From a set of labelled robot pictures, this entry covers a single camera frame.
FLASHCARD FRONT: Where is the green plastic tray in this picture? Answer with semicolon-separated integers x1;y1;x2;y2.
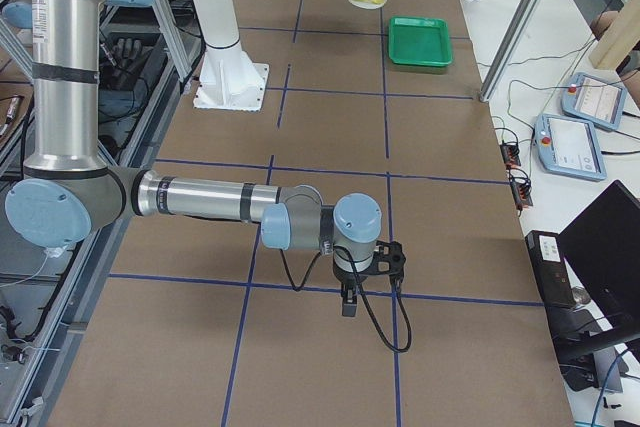
388;16;453;68

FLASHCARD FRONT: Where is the far teach pendant tablet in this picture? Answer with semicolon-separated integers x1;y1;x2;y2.
561;72;628;131

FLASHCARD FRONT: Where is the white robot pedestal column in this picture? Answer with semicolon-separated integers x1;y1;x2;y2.
193;0;269;112

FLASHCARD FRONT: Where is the person in dark shirt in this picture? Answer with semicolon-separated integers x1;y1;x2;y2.
589;0;639;106

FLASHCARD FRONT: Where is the near teach pendant tablet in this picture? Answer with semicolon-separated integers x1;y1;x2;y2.
534;113;607;182

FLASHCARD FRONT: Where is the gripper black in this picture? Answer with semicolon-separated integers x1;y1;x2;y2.
332;251;376;318

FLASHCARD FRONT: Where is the black desktop box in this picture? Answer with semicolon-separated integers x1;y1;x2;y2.
525;230;591;310

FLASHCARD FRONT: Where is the teach pendant tablet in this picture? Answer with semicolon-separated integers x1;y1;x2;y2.
561;72;628;131
534;113;607;182

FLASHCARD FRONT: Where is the blue network cable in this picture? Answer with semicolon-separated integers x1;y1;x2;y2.
588;344;632;427

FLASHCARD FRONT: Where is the wooden beam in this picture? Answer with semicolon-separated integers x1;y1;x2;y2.
589;0;640;70

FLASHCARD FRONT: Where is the black monitor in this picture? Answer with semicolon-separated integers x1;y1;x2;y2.
559;180;639;326

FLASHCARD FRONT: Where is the orange black usb hub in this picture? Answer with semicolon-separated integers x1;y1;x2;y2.
499;127;521;167

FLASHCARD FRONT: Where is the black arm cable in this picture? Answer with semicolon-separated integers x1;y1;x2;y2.
278;245;413;353

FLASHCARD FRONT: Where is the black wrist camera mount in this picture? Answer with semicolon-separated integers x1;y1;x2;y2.
370;241;406;282

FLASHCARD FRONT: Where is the aluminium frame post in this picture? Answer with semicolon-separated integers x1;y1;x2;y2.
479;0;541;103

